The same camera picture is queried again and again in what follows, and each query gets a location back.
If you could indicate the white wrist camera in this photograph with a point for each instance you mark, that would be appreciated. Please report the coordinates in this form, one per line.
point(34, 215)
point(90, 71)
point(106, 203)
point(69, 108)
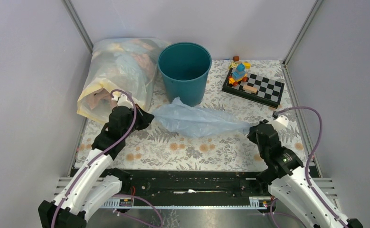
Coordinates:
point(121, 100)
point(280, 121)

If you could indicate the large clear bag of trash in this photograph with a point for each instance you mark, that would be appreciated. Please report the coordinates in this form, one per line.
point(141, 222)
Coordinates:
point(128, 64)

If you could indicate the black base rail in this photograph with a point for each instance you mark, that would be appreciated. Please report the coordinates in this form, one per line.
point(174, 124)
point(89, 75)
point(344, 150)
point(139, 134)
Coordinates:
point(187, 190)

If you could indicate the teal plastic trash bin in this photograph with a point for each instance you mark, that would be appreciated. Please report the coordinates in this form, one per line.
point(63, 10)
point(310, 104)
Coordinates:
point(185, 68)

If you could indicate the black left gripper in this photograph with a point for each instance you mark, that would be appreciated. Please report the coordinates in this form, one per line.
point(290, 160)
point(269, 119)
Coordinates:
point(146, 118)

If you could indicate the light blue plastic bag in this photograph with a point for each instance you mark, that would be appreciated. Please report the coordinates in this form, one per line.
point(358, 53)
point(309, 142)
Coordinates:
point(197, 121)

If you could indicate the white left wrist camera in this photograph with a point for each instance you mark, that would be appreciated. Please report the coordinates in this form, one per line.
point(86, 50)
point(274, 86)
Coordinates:
point(121, 100)

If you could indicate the light wooden block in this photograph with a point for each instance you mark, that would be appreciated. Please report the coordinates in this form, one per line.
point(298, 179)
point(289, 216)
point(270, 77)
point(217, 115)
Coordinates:
point(249, 89)

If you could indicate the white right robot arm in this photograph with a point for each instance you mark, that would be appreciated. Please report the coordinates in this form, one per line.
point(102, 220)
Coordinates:
point(287, 180)

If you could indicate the black chess board box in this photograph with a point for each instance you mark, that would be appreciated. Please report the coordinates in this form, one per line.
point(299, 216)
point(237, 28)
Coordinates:
point(269, 91)

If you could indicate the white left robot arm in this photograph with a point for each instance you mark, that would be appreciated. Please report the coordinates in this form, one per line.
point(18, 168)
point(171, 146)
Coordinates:
point(79, 200)

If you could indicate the colourful toy block vehicle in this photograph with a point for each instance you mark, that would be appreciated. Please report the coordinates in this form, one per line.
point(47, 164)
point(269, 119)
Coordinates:
point(238, 73)

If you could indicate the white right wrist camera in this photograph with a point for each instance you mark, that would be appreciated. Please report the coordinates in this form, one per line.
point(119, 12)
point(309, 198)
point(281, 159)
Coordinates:
point(280, 121)

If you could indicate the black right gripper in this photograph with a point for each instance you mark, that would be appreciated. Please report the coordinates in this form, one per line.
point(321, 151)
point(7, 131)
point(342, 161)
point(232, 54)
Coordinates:
point(251, 134)

